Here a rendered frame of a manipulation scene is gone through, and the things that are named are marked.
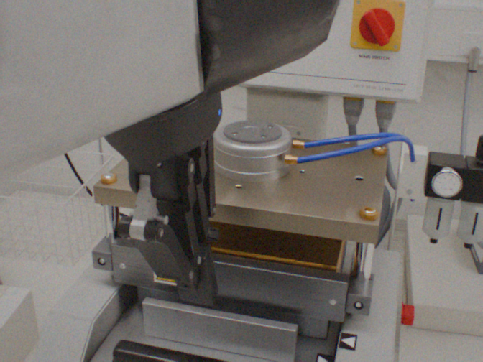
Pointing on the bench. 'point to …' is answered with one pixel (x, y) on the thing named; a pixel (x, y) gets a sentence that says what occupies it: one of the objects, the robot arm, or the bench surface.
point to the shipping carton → (16, 323)
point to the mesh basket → (54, 215)
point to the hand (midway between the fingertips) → (194, 273)
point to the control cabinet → (352, 78)
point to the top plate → (287, 181)
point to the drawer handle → (154, 354)
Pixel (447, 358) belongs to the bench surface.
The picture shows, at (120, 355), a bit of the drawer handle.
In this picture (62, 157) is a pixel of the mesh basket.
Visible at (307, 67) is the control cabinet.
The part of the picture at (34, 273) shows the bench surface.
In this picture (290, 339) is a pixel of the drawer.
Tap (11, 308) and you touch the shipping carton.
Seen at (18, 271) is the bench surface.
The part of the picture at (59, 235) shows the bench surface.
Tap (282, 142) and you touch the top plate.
